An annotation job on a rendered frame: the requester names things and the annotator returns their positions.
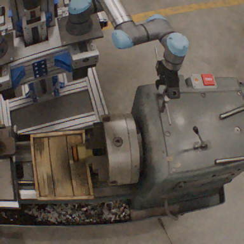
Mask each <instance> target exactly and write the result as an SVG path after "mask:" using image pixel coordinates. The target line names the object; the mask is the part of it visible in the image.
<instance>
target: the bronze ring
mask: <svg viewBox="0 0 244 244"><path fill-rule="evenodd" d="M71 149H72V159H73V163H74V162H75V163H76V162H78V161H79V162H80V163H84V162H86V163H87V164H88V159H87V158H89V157H93V151H92V149H86V144H85V142H84V144H77V146H76V145H74V146H71Z"/></svg>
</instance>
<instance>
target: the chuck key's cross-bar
mask: <svg viewBox="0 0 244 244"><path fill-rule="evenodd" d="M154 50H155V54H156V58H157V60H159V56H158V47H154ZM164 97H166V93H165V89H164V92H163V98H164ZM165 108H166V115H167V118H168V124H169V125H172V122H171V118H170V113H169V108H168V103H165Z"/></svg>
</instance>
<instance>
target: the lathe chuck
mask: <svg viewBox="0 0 244 244"><path fill-rule="evenodd" d="M104 118H110V121H109V122H106V121H104V122H103V130H104V143H105V155H103V156H106V162H107V171H108V174H109V180H110V181H113V180H115V181H116V183H115V184H113V183H109V180H108V181H107V183H108V185H109V186H116V185H122V184H129V183H130V181H131V172H132V170H131V165H132V157H131V149H130V139H129V134H128V131H127V126H126V121H125V117H124V115H123V113H122V112H121V113H113V114H101V115H100V122H101V121H102V119H104ZM117 137H119V138H121V140H122V144H121V145H120V146H115V145H114V143H113V140H114V139H115V138H117Z"/></svg>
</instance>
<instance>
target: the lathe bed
mask: <svg viewBox="0 0 244 244"><path fill-rule="evenodd" d="M30 149H31V141H23V142H16V155H15V164H16V172H17V180H18V189H19V193H20V204H22V203H23V204H26V203H27V204H29V203H30V204H33V203H34V204H37V203H38V204H45V203H46V204H50V203H51V204H54V203H56V204H58V203H61V204H63V203H90V202H100V201H114V200H125V199H130V198H134V195H135V194H137V193H139V187H138V184H136V183H133V184H122V185H116V186H109V185H108V183H107V180H106V181H100V179H99V178H98V175H97V174H96V173H95V174H96V175H95V174H93V175H92V173H91V172H90V173H91V174H90V177H91V182H92V188H93V193H94V199H87V200H86V199H83V200H67V201H66V200H62V201H60V200H56V201H55V200H52V201H50V200H48V201H46V200H44V201H41V200H39V201H38V200H37V195H36V192H35V193H34V190H35V191H36V188H35V186H36V184H35V180H34V168H33V166H32V153H31V150H30ZM25 151H26V152H25ZM19 152H20V153H19ZM21 156H22V157H21ZM22 163H23V164H22ZM20 166H21V167H20ZM18 169H19V172H18ZM22 171H23V172H22ZM91 171H92V172H93V170H91ZM25 174H26V175H25ZM32 174H33V175H32ZM31 175H32V176H31ZM21 179H23V180H21ZM33 188H34V189H33ZM21 192H22V193H21ZM98 192H99V193H98Z"/></svg>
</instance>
